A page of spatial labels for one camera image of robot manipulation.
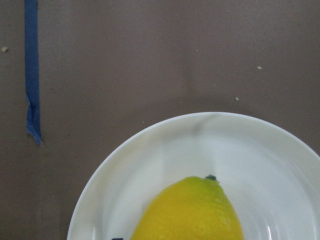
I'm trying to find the yellow lemon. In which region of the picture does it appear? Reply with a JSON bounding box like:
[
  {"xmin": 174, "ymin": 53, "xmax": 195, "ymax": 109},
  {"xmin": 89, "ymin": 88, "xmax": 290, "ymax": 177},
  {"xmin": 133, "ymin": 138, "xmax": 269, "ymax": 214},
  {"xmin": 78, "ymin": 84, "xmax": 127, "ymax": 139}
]
[{"xmin": 131, "ymin": 175, "xmax": 245, "ymax": 240}]

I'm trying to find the white plate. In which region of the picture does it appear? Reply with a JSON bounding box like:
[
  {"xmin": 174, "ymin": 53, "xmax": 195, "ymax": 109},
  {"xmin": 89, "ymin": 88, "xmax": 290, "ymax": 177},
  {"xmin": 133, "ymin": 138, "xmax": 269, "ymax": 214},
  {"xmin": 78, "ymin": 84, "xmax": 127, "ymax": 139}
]
[{"xmin": 67, "ymin": 112, "xmax": 320, "ymax": 240}]

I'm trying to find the brown paper table cover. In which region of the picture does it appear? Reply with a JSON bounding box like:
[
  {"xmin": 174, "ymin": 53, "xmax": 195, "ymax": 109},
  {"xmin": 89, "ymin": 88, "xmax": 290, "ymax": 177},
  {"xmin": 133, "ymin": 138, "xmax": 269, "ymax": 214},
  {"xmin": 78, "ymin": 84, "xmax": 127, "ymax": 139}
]
[{"xmin": 0, "ymin": 0, "xmax": 320, "ymax": 240}]

